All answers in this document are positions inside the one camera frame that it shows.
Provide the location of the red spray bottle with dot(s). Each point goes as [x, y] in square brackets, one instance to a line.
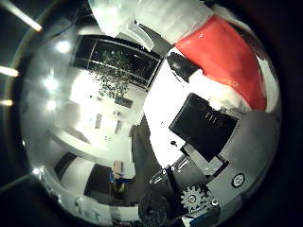
[221, 53]

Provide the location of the dark framed window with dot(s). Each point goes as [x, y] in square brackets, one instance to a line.
[117, 61]

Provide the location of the dark plant pot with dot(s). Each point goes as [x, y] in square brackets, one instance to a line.
[123, 101]

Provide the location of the green leafy plant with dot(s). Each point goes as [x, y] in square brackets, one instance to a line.
[113, 78]

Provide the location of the round ceiling light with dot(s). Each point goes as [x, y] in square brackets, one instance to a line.
[50, 83]
[50, 105]
[63, 46]

